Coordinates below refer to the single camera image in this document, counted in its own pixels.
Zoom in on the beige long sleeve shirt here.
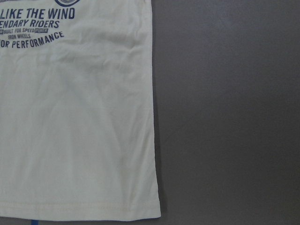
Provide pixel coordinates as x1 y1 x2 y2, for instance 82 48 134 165
0 0 161 221

